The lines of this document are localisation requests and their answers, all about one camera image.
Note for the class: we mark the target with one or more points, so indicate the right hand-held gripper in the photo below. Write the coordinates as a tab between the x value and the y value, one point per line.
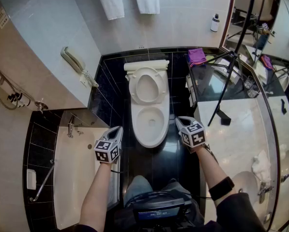
193	135

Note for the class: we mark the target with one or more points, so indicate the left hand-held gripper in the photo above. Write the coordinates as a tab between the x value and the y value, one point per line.
103	151

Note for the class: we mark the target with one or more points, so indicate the white toilet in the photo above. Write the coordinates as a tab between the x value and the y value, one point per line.
149	139
162	86

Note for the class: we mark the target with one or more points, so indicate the person's right forearm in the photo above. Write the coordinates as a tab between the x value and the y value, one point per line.
207	168

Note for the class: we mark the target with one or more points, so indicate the person's left forearm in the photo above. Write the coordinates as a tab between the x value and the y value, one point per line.
98	190

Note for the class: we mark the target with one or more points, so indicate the chrome toilet paper holder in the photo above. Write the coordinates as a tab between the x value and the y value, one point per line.
190	88

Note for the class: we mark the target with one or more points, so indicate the white toilet lid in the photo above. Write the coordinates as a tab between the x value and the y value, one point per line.
146	88

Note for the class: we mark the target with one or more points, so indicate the chrome tub overflow cover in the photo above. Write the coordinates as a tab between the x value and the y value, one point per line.
89	146

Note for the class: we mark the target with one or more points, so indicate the chrome tub faucet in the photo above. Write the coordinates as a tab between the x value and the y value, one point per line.
70	129

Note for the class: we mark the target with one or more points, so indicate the marble vanity counter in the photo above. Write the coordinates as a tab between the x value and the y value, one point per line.
231	141

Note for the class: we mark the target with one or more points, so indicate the person's left leg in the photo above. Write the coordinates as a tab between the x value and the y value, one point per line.
137	190

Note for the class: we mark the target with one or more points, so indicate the person's leg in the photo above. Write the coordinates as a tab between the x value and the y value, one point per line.
137	190
175	187

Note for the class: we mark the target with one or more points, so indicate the white bathtub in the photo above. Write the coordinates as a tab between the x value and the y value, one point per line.
71	178

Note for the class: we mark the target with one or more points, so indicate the blue cloth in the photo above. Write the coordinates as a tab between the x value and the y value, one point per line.
188	60

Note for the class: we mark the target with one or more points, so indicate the person's right leg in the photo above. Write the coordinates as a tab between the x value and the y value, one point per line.
175	187

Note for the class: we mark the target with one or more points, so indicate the purple cloth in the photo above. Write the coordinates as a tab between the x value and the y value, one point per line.
196	55

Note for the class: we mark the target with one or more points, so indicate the white tissue box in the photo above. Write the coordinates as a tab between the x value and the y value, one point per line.
221	65

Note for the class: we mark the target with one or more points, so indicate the green soap dish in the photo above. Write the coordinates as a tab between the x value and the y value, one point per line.
210	58

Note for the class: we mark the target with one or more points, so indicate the clear drinking glass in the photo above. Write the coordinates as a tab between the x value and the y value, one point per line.
252	92
248	83

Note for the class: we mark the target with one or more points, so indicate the chrome shower valve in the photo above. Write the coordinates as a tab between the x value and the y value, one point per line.
41	105

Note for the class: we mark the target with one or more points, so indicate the chrome grab bar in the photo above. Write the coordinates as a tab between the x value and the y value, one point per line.
43	180

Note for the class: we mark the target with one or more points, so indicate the black chest screen device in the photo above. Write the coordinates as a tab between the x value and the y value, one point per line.
158	207

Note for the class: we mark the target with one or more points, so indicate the white sink basin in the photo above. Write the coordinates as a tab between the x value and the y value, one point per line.
244	185

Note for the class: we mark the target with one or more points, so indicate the white washcloth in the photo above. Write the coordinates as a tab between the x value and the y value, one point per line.
261	165

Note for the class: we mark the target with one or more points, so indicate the white soap dish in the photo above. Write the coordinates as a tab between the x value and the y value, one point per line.
31	179

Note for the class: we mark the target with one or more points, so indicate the white toiletry bottle holder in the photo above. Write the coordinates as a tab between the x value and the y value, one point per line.
23	101

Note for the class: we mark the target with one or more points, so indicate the person's left black sleeve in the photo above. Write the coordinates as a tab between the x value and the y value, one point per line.
83	228

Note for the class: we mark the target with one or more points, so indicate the person's black sleeve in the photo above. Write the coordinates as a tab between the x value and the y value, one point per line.
83	228
238	214

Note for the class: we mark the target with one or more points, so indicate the white pump bottle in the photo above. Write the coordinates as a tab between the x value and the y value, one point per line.
214	24

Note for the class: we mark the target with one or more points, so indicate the chrome sink faucet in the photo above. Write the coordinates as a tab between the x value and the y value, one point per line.
264	191

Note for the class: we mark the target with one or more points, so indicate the person's right black sleeve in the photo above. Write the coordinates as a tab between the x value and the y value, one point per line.
238	214

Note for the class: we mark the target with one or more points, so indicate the black tripod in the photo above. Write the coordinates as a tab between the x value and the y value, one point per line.
243	25

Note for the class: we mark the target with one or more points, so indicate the wood framed mirror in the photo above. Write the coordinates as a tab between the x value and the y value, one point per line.
287	45

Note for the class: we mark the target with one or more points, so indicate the white wall socket plate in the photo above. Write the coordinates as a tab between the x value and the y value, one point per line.
83	79

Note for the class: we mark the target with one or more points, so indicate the beige wall telephone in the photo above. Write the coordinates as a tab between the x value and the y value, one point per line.
72	59

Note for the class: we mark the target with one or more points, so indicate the wall notice sign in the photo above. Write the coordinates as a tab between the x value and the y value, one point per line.
1	18

